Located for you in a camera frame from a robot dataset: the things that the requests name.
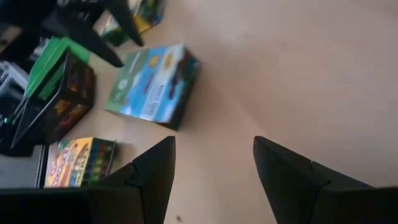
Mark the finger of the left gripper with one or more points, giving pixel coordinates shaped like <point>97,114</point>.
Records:
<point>124,21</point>
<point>87,37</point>

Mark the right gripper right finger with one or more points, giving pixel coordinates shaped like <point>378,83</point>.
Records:
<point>289,180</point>

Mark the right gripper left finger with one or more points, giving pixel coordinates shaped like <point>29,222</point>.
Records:
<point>152,177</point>

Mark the green plastic basket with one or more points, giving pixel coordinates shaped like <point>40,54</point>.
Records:
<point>49,62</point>

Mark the black plastic basket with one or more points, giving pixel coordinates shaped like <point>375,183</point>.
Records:
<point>34,121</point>

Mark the black aluminium table frame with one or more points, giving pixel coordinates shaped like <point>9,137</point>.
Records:
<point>42,168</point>

